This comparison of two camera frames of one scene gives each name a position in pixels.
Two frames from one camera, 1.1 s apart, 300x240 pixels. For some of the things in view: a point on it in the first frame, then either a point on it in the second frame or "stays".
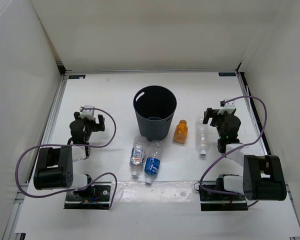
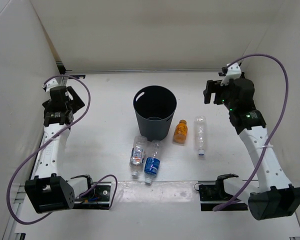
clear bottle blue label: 152,161 stays
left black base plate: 96,196 stays
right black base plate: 220,201 stays
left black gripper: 101,120 -> 76,103
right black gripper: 211,113 -> 214,87
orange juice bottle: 181,132 stays
